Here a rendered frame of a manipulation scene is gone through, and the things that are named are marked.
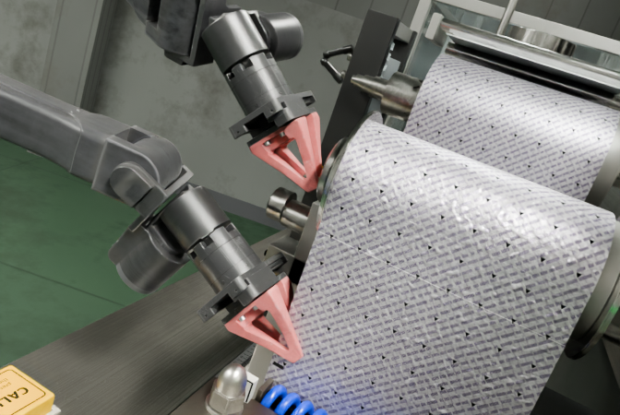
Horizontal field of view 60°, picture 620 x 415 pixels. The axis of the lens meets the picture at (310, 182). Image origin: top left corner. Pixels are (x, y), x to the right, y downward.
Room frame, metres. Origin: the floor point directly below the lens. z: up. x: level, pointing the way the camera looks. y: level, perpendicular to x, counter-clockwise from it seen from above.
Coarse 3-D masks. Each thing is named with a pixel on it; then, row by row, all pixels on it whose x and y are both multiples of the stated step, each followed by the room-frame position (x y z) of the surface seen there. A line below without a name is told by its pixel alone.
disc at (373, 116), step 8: (376, 112) 0.55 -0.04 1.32; (360, 120) 0.52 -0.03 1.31; (368, 120) 0.53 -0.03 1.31; (376, 120) 0.56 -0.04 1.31; (360, 128) 0.51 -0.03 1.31; (352, 136) 0.50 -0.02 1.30; (344, 144) 0.50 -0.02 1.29; (352, 144) 0.50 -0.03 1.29; (344, 152) 0.49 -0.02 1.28; (336, 160) 0.49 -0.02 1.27; (336, 168) 0.48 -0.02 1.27; (336, 176) 0.49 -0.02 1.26; (328, 184) 0.48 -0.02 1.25; (328, 192) 0.48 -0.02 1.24; (320, 208) 0.49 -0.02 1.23; (320, 216) 0.49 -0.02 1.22
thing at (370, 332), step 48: (336, 240) 0.48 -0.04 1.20; (336, 288) 0.48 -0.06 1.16; (384, 288) 0.47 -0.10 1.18; (432, 288) 0.45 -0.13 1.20; (336, 336) 0.47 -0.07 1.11; (384, 336) 0.46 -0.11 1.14; (432, 336) 0.45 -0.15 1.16; (480, 336) 0.44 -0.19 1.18; (528, 336) 0.43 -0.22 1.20; (288, 384) 0.48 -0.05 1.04; (336, 384) 0.47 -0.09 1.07; (384, 384) 0.46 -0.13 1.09; (432, 384) 0.44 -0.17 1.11; (480, 384) 0.43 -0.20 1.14; (528, 384) 0.42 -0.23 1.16
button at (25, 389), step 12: (0, 372) 0.50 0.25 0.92; (12, 372) 0.50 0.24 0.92; (0, 384) 0.48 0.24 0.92; (12, 384) 0.49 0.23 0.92; (24, 384) 0.49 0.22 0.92; (36, 384) 0.50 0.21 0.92; (0, 396) 0.47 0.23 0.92; (12, 396) 0.47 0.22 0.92; (24, 396) 0.48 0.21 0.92; (36, 396) 0.48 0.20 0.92; (48, 396) 0.49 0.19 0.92; (0, 408) 0.45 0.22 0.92; (12, 408) 0.46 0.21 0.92; (24, 408) 0.46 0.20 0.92; (36, 408) 0.47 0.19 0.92; (48, 408) 0.49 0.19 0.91
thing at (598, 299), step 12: (612, 252) 0.44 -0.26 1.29; (612, 264) 0.43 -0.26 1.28; (600, 276) 0.43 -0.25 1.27; (612, 276) 0.43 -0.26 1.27; (600, 288) 0.42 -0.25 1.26; (612, 288) 0.42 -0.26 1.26; (600, 300) 0.42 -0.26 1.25; (588, 312) 0.42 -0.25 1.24; (600, 312) 0.42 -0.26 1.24; (588, 324) 0.43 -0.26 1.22; (576, 336) 0.44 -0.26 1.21
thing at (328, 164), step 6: (342, 138) 0.55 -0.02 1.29; (336, 144) 0.54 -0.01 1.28; (342, 144) 0.54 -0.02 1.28; (336, 150) 0.53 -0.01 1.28; (330, 156) 0.53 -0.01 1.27; (336, 156) 0.53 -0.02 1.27; (330, 162) 0.52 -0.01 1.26; (324, 168) 0.52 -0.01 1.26; (330, 168) 0.52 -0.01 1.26; (324, 174) 0.52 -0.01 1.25; (318, 180) 0.53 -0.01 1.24; (324, 180) 0.52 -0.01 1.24; (318, 186) 0.53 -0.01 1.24; (324, 186) 0.52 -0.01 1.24; (318, 192) 0.53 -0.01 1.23; (318, 198) 0.54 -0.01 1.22
